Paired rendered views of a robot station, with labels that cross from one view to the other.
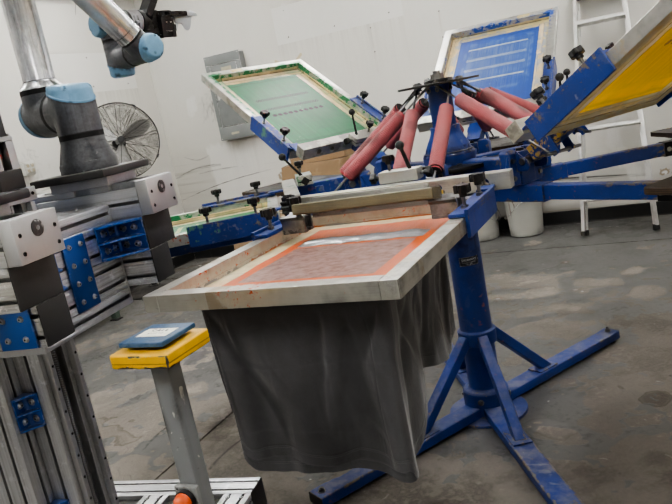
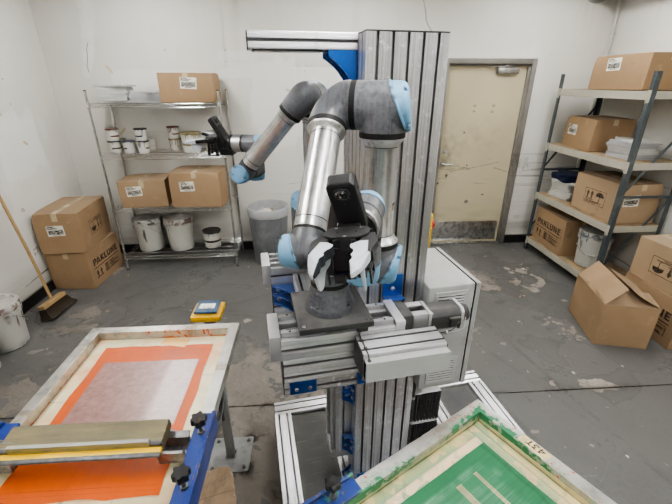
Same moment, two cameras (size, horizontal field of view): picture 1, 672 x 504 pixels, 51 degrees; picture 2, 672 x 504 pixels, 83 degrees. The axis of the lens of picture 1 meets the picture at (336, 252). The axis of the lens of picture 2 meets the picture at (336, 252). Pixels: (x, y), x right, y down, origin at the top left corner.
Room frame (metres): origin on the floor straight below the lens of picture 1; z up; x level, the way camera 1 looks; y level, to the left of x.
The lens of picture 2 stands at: (2.82, 0.10, 1.90)
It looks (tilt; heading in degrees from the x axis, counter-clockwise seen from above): 24 degrees down; 150
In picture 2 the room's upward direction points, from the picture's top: straight up
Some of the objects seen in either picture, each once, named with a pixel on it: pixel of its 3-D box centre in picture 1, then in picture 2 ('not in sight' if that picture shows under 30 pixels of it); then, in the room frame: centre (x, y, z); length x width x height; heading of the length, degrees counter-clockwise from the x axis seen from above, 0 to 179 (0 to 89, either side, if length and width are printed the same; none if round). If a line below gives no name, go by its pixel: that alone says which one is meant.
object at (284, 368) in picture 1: (306, 386); not in sight; (1.44, 0.12, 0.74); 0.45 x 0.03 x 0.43; 64
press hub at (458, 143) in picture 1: (463, 249); not in sight; (2.64, -0.48, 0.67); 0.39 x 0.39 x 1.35
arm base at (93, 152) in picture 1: (85, 151); (329, 291); (1.93, 0.60, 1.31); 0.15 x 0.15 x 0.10
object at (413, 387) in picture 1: (429, 341); not in sight; (1.56, -0.17, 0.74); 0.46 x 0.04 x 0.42; 154
